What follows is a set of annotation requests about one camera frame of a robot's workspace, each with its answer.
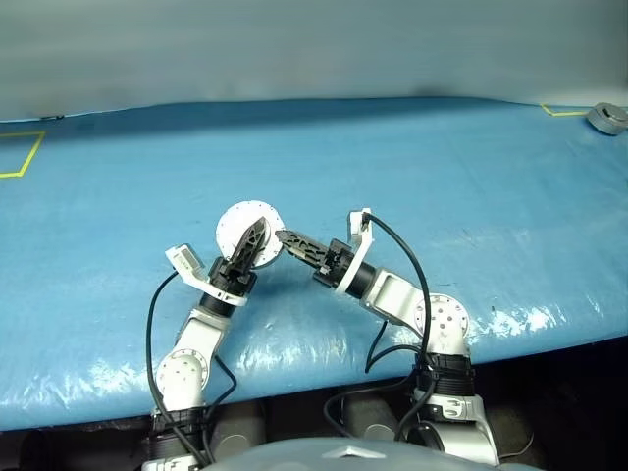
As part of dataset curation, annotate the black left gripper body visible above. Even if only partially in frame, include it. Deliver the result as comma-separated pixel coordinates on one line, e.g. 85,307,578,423
209,258,258,298

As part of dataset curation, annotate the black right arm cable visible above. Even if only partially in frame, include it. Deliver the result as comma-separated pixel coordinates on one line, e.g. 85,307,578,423
323,211,438,443

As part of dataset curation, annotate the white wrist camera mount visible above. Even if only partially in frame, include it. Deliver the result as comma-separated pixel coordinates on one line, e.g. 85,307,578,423
165,243,249,309
335,207,378,295

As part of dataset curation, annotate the slotted grey rotor disc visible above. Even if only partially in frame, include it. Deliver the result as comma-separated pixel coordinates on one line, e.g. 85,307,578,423
215,199,285,270

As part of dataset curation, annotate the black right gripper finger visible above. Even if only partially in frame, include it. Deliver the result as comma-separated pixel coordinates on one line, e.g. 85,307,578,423
275,229,329,256
288,247,326,271

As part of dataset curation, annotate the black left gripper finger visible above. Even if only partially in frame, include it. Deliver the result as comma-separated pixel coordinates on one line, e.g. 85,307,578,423
229,214,272,276

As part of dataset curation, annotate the large yellow tape square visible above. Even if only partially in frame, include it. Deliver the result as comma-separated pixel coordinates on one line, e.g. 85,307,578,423
0,130,47,179

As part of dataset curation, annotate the small yellow tape corner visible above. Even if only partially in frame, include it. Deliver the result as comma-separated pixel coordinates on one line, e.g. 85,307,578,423
539,102,590,118

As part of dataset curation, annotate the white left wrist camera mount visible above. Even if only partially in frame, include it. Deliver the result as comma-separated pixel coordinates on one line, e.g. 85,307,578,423
165,243,249,309

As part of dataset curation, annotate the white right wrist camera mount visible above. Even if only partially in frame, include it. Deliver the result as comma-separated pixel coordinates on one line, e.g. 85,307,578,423
335,207,378,295

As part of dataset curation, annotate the grey cylindrical motor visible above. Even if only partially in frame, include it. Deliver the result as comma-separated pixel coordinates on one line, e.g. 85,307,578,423
586,101,628,136

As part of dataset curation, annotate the blue plastic table sheet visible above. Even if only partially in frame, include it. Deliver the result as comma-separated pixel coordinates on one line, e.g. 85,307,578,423
0,96,628,433

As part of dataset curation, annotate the grey robot torso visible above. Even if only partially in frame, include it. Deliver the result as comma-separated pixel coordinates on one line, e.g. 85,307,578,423
203,436,443,471

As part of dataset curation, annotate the grey rounded cylinder shape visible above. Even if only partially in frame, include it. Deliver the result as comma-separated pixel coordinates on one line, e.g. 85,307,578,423
210,401,266,462
342,390,398,441

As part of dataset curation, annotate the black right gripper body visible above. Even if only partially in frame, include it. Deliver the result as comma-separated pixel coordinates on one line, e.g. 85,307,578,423
312,238,355,289

